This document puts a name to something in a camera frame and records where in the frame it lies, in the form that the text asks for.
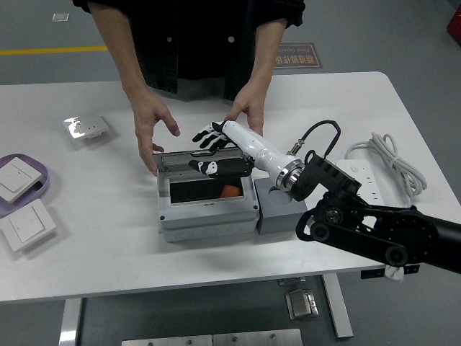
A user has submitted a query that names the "white table leg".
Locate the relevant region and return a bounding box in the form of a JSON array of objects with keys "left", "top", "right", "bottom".
[{"left": 321, "top": 273, "right": 354, "bottom": 340}]

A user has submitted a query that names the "grey cube block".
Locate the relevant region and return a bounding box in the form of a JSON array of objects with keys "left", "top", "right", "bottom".
[{"left": 254, "top": 176, "right": 308, "bottom": 236}]

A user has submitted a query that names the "orange cylinder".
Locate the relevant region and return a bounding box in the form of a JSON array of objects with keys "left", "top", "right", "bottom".
[{"left": 220, "top": 185, "right": 242, "bottom": 200}]

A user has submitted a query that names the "metal base plate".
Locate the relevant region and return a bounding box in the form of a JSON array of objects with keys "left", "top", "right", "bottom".
[{"left": 121, "top": 328, "right": 303, "bottom": 346}]

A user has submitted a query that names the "person's left hand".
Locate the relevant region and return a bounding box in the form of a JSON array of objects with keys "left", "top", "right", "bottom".
[{"left": 223, "top": 80, "right": 269, "bottom": 135}]

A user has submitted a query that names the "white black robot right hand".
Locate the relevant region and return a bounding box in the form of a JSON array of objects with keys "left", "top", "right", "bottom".
[{"left": 188, "top": 120, "right": 302, "bottom": 190}]

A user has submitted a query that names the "white wall switch panel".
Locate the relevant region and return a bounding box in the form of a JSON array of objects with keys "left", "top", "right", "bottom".
[
  {"left": 0, "top": 198, "right": 58, "bottom": 252},
  {"left": 0, "top": 160, "right": 44, "bottom": 203}
]

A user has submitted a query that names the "purple tray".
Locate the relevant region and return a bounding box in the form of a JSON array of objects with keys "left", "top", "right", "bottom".
[{"left": 0, "top": 154, "right": 50, "bottom": 218}]

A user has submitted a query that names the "white power strip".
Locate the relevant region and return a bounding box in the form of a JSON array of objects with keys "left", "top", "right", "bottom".
[{"left": 334, "top": 159, "right": 385, "bottom": 203}]

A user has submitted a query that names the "red bin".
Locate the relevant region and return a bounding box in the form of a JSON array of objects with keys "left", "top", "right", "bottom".
[{"left": 446, "top": 6, "right": 461, "bottom": 37}]

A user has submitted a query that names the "person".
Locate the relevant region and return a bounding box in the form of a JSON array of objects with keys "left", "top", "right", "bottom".
[{"left": 73, "top": 0, "right": 307, "bottom": 105}]

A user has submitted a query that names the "white power cord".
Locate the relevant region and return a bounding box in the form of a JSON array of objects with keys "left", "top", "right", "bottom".
[{"left": 344, "top": 131, "right": 429, "bottom": 209}]

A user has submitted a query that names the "glossy white socket panel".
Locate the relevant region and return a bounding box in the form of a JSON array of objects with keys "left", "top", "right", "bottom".
[{"left": 63, "top": 115, "right": 110, "bottom": 141}]

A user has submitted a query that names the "silver floor socket box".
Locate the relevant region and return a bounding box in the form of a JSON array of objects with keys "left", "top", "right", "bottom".
[{"left": 285, "top": 288, "right": 321, "bottom": 321}]

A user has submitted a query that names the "person's right hand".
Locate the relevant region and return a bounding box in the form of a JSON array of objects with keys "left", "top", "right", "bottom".
[{"left": 130, "top": 89, "right": 182, "bottom": 178}]

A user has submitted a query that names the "grey box with clear lid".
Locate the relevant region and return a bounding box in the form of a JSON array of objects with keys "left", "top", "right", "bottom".
[{"left": 151, "top": 148, "right": 261, "bottom": 244}]

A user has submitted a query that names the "metal table bracket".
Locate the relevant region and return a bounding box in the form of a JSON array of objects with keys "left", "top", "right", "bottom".
[{"left": 277, "top": 276, "right": 307, "bottom": 287}]

